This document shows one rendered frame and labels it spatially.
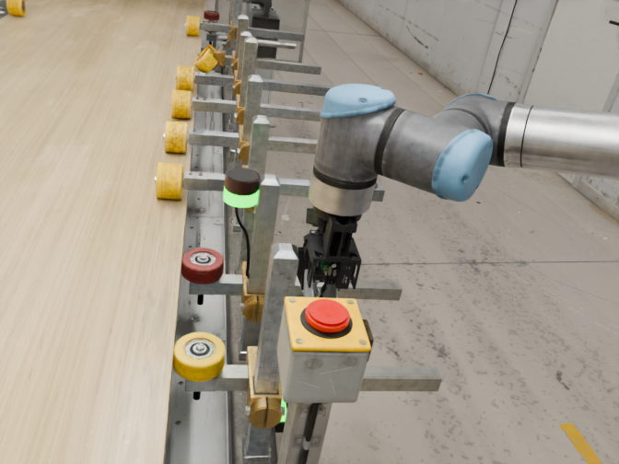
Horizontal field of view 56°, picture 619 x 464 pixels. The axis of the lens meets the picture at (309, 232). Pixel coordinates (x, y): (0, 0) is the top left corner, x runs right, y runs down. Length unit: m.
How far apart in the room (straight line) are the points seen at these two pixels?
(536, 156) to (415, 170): 0.18
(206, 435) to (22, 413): 0.42
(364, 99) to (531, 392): 1.90
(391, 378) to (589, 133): 0.50
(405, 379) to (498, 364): 1.53
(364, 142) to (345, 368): 0.32
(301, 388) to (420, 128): 0.36
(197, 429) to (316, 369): 0.71
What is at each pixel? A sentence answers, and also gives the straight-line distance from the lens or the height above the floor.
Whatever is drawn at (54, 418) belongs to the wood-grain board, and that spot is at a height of 0.90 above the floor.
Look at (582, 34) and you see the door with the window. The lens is 4.63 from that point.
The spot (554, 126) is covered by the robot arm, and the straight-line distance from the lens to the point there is 0.83.
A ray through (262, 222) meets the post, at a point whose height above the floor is 1.03.
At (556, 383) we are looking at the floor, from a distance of 2.60.
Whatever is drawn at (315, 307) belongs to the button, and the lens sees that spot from 0.53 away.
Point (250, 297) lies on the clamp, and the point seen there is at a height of 0.87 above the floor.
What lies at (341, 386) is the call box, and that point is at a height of 1.17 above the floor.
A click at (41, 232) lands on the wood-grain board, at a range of 1.25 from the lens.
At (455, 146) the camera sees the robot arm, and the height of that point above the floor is 1.31.
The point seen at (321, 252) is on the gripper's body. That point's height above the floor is 1.11.
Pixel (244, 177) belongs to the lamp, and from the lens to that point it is 1.01.
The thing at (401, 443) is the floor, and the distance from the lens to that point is 2.11.
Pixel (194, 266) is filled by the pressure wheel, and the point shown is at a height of 0.91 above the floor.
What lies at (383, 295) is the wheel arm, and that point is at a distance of 1.24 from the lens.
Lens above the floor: 1.56
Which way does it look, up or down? 31 degrees down
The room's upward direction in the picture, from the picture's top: 10 degrees clockwise
